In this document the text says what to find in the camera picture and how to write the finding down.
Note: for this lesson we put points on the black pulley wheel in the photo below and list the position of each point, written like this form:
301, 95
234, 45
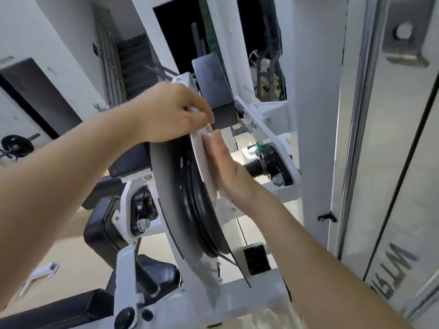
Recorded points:
202, 215

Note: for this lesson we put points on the dark background gym equipment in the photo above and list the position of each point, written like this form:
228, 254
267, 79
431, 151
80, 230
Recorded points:
271, 75

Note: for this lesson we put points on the black textured pad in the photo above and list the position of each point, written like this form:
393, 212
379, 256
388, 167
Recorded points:
161, 274

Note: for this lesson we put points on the white pivot bracket plate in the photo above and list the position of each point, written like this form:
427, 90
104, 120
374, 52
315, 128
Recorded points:
262, 125

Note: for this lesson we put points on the person's left forearm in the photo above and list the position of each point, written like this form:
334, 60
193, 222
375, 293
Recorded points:
61, 188

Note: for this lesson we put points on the person's left hand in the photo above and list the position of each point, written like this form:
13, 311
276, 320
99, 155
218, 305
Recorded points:
164, 109

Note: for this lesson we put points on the person's right forearm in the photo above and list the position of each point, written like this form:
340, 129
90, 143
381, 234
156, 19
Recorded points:
319, 267

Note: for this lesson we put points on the black long bench pad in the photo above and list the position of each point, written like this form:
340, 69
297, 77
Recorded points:
58, 310

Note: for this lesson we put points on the green strip panel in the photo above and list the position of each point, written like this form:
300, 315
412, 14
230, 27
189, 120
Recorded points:
212, 37

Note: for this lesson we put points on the black rectangular metal plate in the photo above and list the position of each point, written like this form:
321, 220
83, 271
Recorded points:
212, 85

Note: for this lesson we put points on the person's right hand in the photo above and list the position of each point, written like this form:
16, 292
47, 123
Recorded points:
231, 174

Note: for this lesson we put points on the white gym machine frame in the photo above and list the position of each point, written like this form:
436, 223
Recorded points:
315, 99

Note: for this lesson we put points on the dark staircase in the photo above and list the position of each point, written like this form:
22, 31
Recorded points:
135, 68

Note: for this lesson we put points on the small black hook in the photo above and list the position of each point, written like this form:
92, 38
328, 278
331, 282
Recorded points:
326, 217

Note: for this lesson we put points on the grey curved cam cover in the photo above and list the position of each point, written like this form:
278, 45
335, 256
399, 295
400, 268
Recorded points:
171, 205

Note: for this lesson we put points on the black flat seat pad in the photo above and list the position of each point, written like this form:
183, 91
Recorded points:
132, 161

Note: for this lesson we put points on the black wall switch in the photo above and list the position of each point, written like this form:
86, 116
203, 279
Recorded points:
96, 50

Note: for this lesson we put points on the grey metal shield bracket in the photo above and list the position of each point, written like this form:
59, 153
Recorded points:
404, 34

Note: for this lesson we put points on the grey stair railing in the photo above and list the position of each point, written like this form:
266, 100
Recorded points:
108, 65

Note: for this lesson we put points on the black pivot bearing with bolt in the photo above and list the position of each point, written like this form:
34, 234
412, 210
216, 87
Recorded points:
143, 210

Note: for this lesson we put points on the black roller pad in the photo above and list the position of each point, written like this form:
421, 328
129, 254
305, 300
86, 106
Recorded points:
101, 229

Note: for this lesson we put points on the black threaded adjustment knob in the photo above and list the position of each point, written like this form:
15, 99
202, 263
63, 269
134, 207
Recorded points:
265, 162

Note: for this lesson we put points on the white floor bracket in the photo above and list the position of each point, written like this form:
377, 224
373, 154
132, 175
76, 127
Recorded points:
39, 274

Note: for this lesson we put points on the person's left fingers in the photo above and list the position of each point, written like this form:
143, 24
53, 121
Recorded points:
202, 109

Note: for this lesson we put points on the chrome guide rod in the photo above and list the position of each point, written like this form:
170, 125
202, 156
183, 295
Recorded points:
356, 133

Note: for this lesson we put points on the person's right fingers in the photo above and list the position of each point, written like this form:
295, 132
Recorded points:
216, 149

